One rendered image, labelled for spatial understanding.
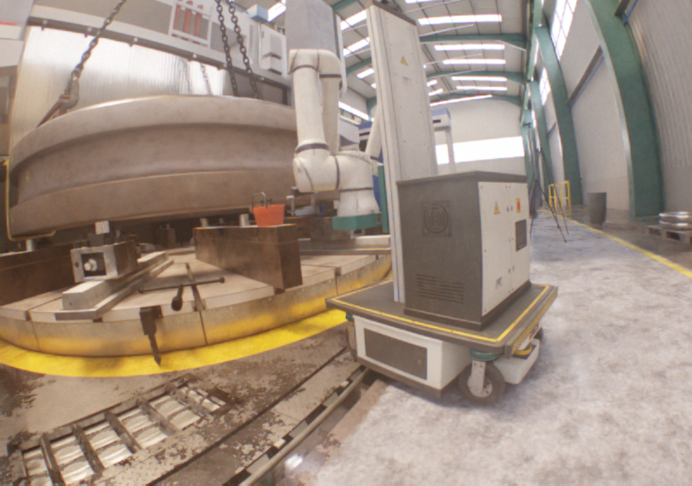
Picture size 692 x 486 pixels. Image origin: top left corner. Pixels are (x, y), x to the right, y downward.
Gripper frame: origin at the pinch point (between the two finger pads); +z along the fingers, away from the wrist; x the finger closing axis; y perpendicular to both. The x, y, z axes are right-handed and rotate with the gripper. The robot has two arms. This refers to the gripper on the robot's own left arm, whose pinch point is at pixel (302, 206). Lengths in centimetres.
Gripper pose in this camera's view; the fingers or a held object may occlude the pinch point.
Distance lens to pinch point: 186.6
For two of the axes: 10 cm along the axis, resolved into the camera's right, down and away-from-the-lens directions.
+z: -0.3, 8.9, 4.6
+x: -8.5, 2.2, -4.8
